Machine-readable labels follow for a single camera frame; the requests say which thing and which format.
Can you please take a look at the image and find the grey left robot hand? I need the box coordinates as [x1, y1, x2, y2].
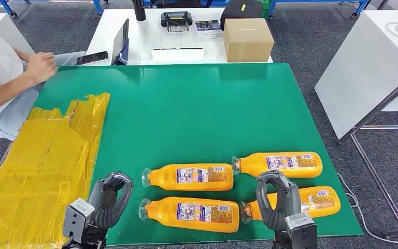
[88, 171, 134, 213]

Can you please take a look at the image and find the person's right hand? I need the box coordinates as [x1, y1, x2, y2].
[24, 51, 59, 85]

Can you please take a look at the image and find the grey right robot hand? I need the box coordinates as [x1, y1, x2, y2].
[255, 170, 302, 218]

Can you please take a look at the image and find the orange detergent bottle clear cap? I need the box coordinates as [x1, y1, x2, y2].
[141, 163, 234, 192]
[239, 186, 342, 225]
[232, 151, 323, 179]
[138, 197, 240, 234]

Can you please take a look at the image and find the black smartphone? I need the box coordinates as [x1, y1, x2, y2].
[76, 50, 110, 66]

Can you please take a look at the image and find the yellow taped cardboard sheet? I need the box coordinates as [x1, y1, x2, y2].
[0, 92, 111, 249]

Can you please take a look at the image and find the black tablet on stand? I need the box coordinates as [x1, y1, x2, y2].
[110, 18, 130, 66]

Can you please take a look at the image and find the blue steel rack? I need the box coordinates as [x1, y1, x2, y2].
[269, 0, 372, 20]
[0, 0, 104, 19]

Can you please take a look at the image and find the white desk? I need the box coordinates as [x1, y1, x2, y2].
[86, 7, 274, 66]

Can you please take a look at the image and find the black flask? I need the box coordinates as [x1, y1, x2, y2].
[132, 0, 147, 22]

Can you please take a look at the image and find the long white box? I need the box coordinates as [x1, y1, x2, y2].
[151, 47, 205, 63]

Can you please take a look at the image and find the black handheld controller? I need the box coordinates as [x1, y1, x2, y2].
[160, 11, 193, 33]

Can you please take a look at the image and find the large white table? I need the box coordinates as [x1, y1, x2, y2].
[315, 9, 398, 141]

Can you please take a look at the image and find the brown cardboard box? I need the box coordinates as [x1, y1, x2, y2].
[223, 18, 275, 64]

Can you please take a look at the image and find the printed brochure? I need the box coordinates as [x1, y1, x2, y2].
[194, 19, 224, 39]

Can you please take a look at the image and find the green plastic crate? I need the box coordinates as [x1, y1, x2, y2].
[261, 0, 275, 20]

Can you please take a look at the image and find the black bag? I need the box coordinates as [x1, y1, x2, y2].
[220, 0, 264, 32]

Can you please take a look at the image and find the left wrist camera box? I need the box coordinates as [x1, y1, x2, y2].
[62, 198, 96, 244]

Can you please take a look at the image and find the white floor cable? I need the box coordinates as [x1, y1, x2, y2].
[336, 172, 398, 245]

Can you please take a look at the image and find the white charging cable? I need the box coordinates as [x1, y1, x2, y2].
[126, 51, 152, 65]

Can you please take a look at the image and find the metal table frame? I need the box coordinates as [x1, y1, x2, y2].
[338, 77, 398, 241]

